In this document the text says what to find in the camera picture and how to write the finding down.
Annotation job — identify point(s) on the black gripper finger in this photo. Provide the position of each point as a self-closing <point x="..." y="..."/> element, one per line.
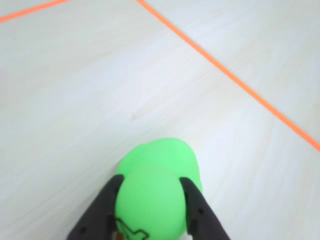
<point x="202" y="215"/>
<point x="97" y="215"/>

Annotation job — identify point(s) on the green rubber duck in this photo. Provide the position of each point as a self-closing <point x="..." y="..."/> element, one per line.
<point x="155" y="190"/>

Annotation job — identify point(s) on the long orange tape line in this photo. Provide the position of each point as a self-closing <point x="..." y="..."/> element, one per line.
<point x="225" y="71"/>

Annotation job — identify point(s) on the short orange tape line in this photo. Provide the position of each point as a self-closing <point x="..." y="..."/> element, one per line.
<point x="32" y="9"/>

